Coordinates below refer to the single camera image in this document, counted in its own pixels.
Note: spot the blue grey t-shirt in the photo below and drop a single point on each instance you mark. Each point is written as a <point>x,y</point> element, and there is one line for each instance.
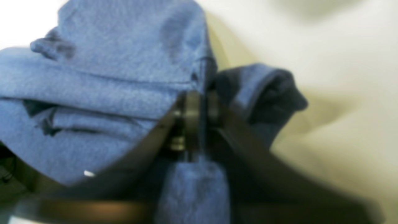
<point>80,98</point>

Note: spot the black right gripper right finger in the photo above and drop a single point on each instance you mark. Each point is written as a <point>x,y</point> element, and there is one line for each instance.
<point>264,190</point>

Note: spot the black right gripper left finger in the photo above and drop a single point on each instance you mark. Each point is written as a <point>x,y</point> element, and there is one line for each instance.
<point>102,199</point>

